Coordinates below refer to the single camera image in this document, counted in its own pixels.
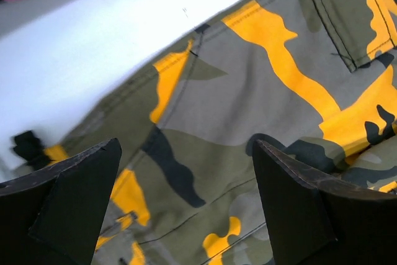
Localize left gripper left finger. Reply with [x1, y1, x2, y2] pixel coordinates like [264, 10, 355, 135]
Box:
[1, 138, 122, 265]

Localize yellow camouflage trousers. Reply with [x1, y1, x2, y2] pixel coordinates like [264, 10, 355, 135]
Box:
[15, 0, 396, 264]

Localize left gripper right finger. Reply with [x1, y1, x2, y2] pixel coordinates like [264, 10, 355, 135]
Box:
[252, 140, 396, 264]

